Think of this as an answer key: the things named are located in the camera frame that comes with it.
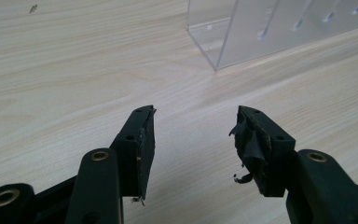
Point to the clear acrylic rack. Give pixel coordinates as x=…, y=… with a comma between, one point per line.
x=270, y=29

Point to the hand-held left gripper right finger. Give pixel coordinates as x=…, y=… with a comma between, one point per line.
x=265, y=155

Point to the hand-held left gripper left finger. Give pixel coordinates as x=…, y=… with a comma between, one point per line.
x=133, y=155

